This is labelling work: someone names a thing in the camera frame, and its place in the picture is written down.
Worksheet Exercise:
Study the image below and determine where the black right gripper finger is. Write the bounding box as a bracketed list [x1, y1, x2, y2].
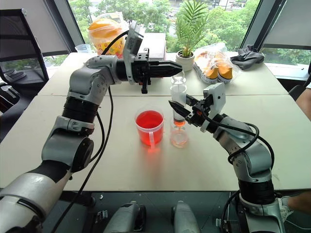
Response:
[186, 94, 201, 107]
[168, 100, 193, 120]

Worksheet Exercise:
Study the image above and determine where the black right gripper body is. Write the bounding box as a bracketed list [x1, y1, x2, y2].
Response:
[185, 95, 214, 127]

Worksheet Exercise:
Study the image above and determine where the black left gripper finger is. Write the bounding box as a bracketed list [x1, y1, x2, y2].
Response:
[155, 60, 184, 72]
[156, 70, 183, 79]

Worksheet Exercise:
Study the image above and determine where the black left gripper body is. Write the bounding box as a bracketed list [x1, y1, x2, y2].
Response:
[132, 48, 160, 94]

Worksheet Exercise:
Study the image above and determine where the clear plastic syringe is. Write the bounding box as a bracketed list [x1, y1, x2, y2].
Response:
[170, 75, 188, 130]

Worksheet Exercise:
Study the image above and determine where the small clear plastic cup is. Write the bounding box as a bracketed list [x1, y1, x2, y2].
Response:
[170, 120, 190, 149]

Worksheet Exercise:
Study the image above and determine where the clear measuring cup red liquid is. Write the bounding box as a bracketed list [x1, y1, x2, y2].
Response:
[134, 104, 166, 152]

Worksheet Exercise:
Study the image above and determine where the green potted plant white pot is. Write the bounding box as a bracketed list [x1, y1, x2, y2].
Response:
[173, 0, 210, 72]

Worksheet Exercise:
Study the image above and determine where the grey flat box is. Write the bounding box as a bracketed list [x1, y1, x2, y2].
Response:
[138, 32, 167, 62]

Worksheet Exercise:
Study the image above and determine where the bag of orange white cups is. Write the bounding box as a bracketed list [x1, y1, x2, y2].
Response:
[192, 42, 241, 85]

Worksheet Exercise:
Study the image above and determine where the plastic bag with yellow contents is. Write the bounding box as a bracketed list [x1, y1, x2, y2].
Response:
[87, 11, 130, 58]

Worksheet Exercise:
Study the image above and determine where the empty clear plastic beaker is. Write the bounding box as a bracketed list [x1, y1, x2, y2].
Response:
[74, 43, 93, 54]

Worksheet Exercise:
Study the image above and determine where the dark grey cloth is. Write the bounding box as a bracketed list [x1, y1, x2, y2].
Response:
[229, 44, 265, 71]

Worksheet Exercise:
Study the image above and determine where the black chair back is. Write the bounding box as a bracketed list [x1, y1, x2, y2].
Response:
[288, 79, 311, 102]

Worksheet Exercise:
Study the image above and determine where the bystander person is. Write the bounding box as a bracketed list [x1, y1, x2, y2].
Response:
[288, 82, 311, 216]

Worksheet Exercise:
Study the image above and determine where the grey rounded robot leg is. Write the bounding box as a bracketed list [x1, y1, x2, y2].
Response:
[104, 200, 147, 233]
[171, 200, 202, 233]

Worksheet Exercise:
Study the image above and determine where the black mesh office chair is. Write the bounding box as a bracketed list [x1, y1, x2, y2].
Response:
[0, 8, 50, 85]

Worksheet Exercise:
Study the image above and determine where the black chair armrest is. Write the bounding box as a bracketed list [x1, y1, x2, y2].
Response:
[0, 82, 24, 115]

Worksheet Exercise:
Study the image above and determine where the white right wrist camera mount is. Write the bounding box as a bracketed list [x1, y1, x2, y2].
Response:
[200, 82, 227, 133]

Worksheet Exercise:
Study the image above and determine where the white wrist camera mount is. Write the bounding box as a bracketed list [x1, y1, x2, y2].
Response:
[200, 82, 227, 133]
[122, 20, 146, 85]

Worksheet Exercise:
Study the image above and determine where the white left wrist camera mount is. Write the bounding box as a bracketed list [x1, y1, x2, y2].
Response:
[122, 20, 146, 85]

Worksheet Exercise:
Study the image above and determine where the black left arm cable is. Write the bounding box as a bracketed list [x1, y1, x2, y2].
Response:
[50, 30, 129, 233]

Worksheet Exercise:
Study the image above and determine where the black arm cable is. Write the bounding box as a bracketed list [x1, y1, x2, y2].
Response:
[50, 30, 129, 233]
[200, 112, 276, 176]

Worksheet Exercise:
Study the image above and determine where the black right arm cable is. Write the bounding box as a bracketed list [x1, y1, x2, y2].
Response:
[200, 112, 276, 176]

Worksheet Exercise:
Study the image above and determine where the black waist cable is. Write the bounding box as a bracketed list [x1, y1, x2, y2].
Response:
[221, 190, 242, 233]

